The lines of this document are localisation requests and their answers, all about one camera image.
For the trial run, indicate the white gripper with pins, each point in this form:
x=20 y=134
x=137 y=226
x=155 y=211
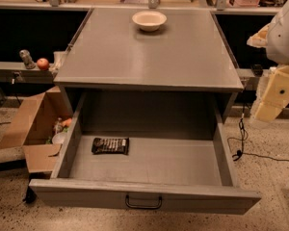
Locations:
x=283 y=38

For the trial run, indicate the dark rxbar chocolate wrapper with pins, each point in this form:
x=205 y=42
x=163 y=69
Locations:
x=110 y=146

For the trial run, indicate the grey cabinet counter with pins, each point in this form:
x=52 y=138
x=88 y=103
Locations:
x=186 y=53

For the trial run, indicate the grey open drawer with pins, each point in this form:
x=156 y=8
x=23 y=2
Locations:
x=177 y=150

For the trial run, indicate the small black device on shelf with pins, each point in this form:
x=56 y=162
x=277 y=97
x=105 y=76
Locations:
x=257 y=69

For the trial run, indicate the white ceramic bowl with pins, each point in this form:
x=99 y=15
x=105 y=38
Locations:
x=149 y=21

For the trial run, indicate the orange item in box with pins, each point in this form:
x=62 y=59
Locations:
x=66 y=123

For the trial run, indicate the clear plastic bottle in box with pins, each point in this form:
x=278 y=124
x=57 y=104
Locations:
x=58 y=127

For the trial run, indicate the white lid in box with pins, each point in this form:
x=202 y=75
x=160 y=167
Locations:
x=59 y=138

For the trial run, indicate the red apple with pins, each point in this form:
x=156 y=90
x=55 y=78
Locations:
x=43 y=64

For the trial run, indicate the small grey figurine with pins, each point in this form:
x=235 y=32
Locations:
x=27 y=59

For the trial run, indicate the brown cardboard box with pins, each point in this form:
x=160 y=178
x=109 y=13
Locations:
x=32 y=129

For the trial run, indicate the black drawer handle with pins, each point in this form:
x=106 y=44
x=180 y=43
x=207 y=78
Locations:
x=143 y=204

